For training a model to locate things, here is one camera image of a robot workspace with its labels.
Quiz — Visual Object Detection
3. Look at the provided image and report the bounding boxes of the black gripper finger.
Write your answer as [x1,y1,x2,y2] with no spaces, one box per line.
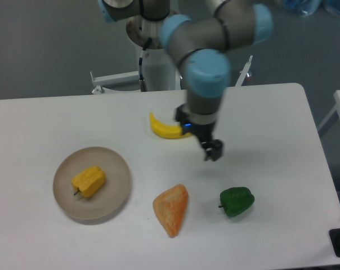
[201,139,223,161]

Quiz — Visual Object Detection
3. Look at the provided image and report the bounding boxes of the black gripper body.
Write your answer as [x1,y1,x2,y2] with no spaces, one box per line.
[184,121,217,148]

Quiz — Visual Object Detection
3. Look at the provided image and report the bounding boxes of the yellow toy bell pepper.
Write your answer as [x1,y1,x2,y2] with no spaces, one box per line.
[71,165,106,197]

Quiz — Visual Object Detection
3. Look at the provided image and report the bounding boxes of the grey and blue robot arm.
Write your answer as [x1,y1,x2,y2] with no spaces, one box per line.
[98,1,273,161]

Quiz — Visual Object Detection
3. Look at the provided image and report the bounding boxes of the green toy bell pepper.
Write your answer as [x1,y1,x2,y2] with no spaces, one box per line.
[218,187,255,217]

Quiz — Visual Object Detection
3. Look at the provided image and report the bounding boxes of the beige round plate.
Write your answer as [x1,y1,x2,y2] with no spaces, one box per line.
[53,147,132,224]

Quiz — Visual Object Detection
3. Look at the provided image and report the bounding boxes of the yellow toy banana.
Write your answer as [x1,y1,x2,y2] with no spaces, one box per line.
[149,112,192,140]

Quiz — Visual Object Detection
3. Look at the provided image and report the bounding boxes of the orange toy bread slice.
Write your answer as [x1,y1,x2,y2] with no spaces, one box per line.
[153,184,189,238]

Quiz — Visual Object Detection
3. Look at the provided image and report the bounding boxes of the blue plastic bags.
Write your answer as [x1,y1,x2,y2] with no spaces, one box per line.
[276,0,340,17]

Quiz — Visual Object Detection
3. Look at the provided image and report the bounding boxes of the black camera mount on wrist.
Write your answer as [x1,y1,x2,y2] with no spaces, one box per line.
[175,103,192,135]

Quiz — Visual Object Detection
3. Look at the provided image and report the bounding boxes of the black cable on pedestal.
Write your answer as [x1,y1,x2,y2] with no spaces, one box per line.
[138,37,153,92]

